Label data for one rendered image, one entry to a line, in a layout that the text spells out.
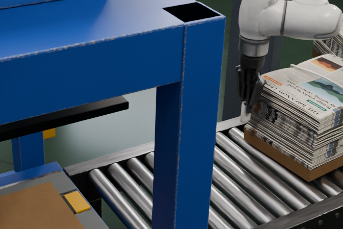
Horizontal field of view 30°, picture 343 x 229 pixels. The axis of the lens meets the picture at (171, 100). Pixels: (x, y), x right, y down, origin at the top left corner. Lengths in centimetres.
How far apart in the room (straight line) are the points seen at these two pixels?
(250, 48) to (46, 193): 72
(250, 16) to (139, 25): 90
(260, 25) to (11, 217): 86
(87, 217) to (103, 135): 188
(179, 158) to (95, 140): 250
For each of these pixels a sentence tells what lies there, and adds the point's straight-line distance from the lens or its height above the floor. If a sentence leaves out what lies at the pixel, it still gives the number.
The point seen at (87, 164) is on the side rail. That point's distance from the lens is 197.
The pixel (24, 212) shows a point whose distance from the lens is 181.
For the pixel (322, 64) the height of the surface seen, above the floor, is 103.
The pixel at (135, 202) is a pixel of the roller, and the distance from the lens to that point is 185.
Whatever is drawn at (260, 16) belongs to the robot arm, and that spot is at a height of 127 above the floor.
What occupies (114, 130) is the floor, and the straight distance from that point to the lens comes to 367.
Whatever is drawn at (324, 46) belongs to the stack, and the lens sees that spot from 314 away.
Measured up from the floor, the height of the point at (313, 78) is 103.
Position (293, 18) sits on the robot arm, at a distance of 184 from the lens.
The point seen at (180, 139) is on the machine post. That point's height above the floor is 134.
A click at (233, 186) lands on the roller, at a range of 190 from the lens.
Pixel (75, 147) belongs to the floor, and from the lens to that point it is 353.
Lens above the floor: 191
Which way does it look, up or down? 29 degrees down
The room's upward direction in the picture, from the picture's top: 3 degrees clockwise
